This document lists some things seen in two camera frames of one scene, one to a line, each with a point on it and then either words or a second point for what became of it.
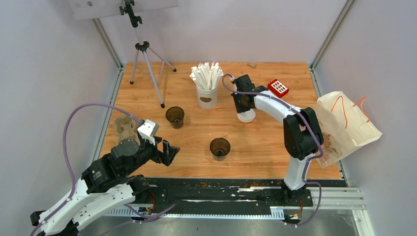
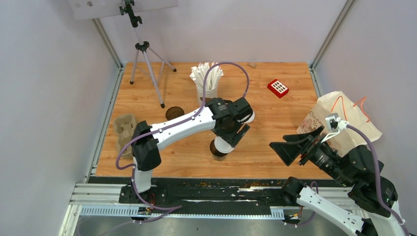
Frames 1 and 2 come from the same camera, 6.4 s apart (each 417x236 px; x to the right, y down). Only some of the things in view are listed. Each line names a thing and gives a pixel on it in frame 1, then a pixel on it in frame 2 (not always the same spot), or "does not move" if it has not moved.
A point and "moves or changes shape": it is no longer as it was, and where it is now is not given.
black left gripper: x=166 y=157 -> x=231 y=138
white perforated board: x=81 y=9 does not move
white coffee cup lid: x=246 y=116 moves or changes shape
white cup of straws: x=206 y=77 does not move
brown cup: x=219 y=147 does not move
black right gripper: x=239 y=108 -> x=286 y=150
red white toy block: x=277 y=88 does not move
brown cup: x=175 y=115 does not move
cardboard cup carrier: x=126 y=128 does not move
